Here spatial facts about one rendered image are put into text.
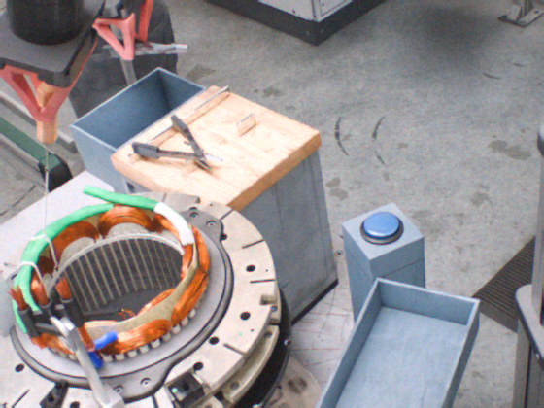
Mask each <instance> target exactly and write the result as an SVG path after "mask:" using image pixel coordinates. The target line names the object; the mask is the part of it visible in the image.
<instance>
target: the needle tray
mask: <svg viewBox="0 0 544 408"><path fill-rule="evenodd" d="M479 319H480V300H477V299H472V298H468V297H464V296H460V295H456V294H452V293H448V292H441V291H437V290H433V289H425V288H422V287H417V286H414V285H405V284H401V283H398V282H394V281H390V280H386V279H382V278H377V279H376V281H375V284H374V286H373V287H372V289H371V291H370V292H369V294H368V295H367V300H366V302H365V304H364V305H363V307H362V309H361V311H360V313H359V315H358V317H357V322H356V324H355V325H354V327H353V330H352V332H351V333H350V335H349V337H348V339H347V343H346V345H345V347H344V349H343V351H342V353H341V354H340V356H339V358H338V359H337V361H336V365H335V367H334V369H333V371H332V372H331V374H330V377H329V379H328V380H327V382H326V386H325V388H324V389H323V393H322V395H321V397H320V398H319V400H318V402H317V406H316V408H453V402H454V399H455V397H456V394H457V391H458V389H459V385H460V382H461V380H462V377H463V372H464V369H465V366H466V364H467V362H468V359H469V356H470V354H471V352H472V349H473V346H474V342H475V338H476V336H477V333H478V330H479Z"/></svg>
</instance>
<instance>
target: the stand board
mask: <svg viewBox="0 0 544 408"><path fill-rule="evenodd" d="M220 90H222V88H220V87H218V86H216V85H212V86H210V87H209V89H207V90H206V91H204V92H203V93H201V94H200V95H199V96H196V97H195V98H194V99H192V100H191V101H189V103H187V104H186V105H185V106H182V107H181V108H180V109H179V110H178V111H176V112H175V113H173V114H172V115H170V116H173V115H176V116H178V117H179V119H180V118H181V117H182V116H185V115H187V114H188V113H189V112H190V111H191V110H193V109H194V108H196V107H197V106H199V105H201V104H202V103H203V102H205V101H206V100H208V99H209V98H210V97H211V96H214V95H215V94H217V93H218V92H219V91H220ZM250 113H254V114H255V120H256V125H255V126H254V127H252V128H251V129H250V130H249V131H248V132H247V133H245V134H244V135H241V136H239V134H238V130H237V125H236V123H238V122H239V121H240V120H241V119H243V118H244V117H245V116H248V115H249V114H250ZM170 116H168V117H167V118H165V119H164V120H162V121H161V122H160V123H159V124H157V125H156V126H153V127H151V128H150V130H148V131H147V132H145V133H144V134H142V135H141V136H139V137H137V138H136V139H134V140H133V141H132V142H130V144H128V145H127V146H125V147H122V148H121V149H120V150H119V151H118V152H116V153H114V154H113V155H112V156H111V158H112V163H113V166H114V168H115V170H117V171H119V172H120V173H121V174H122V175H123V176H127V177H129V178H130V179H131V180H133V181H134V182H136V183H138V184H140V186H144V187H146V188H148V189H149V190H150V191H152V192H166V195H167V196H168V193H169V192H177V193H184V194H189V195H195V196H199V197H200V201H201V202H200V203H199V205H201V206H207V205H208V203H209V202H210V200H214V201H217V202H219V203H220V204H222V205H224V206H228V207H229V208H231V209H232V211H236V212H239V211H240V210H242V209H243V208H244V207H245V206H248V205H249V203H251V202H252V201H253V200H254V199H256V198H257V197H258V196H259V195H261V194H262V193H263V192H264V191H266V190H267V189H268V188H269V187H270V186H272V185H274V184H275V183H276V182H277V181H279V179H280V178H281V177H283V176H285V175H286V174H287V173H288V172H289V170H291V169H292V168H293V167H294V166H297V165H298V164H299V163H300V162H301V161H302V160H303V159H305V158H306V157H307V156H308V155H310V154H311V153H313V152H314V151H315V150H316V149H318V148H319V146H321V138H320V132H319V131H318V130H316V129H314V128H312V127H309V126H308V125H303V124H301V123H299V122H298V121H295V120H293V119H289V118H288V117H286V116H281V115H279V114H278V113H275V112H273V111H271V110H269V109H267V108H265V107H263V106H260V105H257V104H255V103H253V102H251V101H249V100H247V99H245V98H243V97H240V96H239V95H235V94H232V93H230V95H229V96H228V97H227V98H226V99H224V100H223V101H222V102H220V104H219V105H218V106H215V107H213V108H212V109H211V110H209V112H207V113H206V114H205V115H203V116H200V117H199V118H198V119H197V120H195V121H194V122H192V123H191V124H189V125H188V129H189V131H190V133H191V135H192V136H193V137H194V139H195V141H196V142H197V144H198V147H199V148H200V150H201V149H203V150H204V151H205V153H207V154H209V155H215V156H218V157H220V158H222V162H219V161H216V160H213V159H209V158H207V162H206V163H207V164H208V166H210V167H211V168H212V169H211V170H210V171H208V169H206V168H205V167H204V166H199V167H198V169H196V170H195V171H193V172H192V173H191V174H189V173H188V172H187V167H186V164H185V161H186V159H178V158H169V157H160V158H159V159H156V158H152V157H148V156H143V157H141V158H140V160H138V161H137V162H135V163H134V164H130V160H129V157H128V155H129V154H130V153H132V152H133V150H132V147H131V144H132V143H133V142H134V141H136V142H140V143H144V144H145V143H147V142H148V141H149V140H150V139H151V138H152V137H153V136H156V135H158V134H159V132H161V131H162V130H164V129H165V128H167V127H168V126H170V125H171V124H172V122H171V119H170ZM183 141H186V142H188V140H187V139H186V138H185V137H184V136H182V135H181V134H180V133H177V134H176V135H174V136H172V137H170V138H169V139H168V140H167V141H165V142H164V143H163V144H161V145H160V146H159V149H160V150H169V151H178V152H187V153H193V150H192V148H191V146H188V145H186V144H184V143H183Z"/></svg>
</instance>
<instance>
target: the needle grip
mask: <svg viewBox="0 0 544 408"><path fill-rule="evenodd" d="M53 93H54V89H53V88H51V87H49V86H48V84H45V83H44V82H42V83H40V85H39V86H38V88H37V101H38V103H39V105H40V106H41V107H42V108H46V106H47V104H48V103H49V101H50V100H51V96H52V95H53ZM37 138H38V139H39V140H40V141H41V143H42V144H52V143H53V142H55V140H56V138H58V111H57V113H56V114H55V116H54V118H53V119H52V120H51V122H50V123H45V122H41V121H39V120H37Z"/></svg>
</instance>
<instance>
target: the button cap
mask: <svg viewBox="0 0 544 408"><path fill-rule="evenodd" d="M398 229H399V225H398V219H397V216H394V215H392V214H389V213H385V212H380V213H376V214H373V215H371V216H368V218H367V219H366V220H365V222H364V232H365V234H366V235H367V236H368V237H370V238H373V239H377V240H385V239H388V238H391V237H392V236H395V235H396V234H397V232H398Z"/></svg>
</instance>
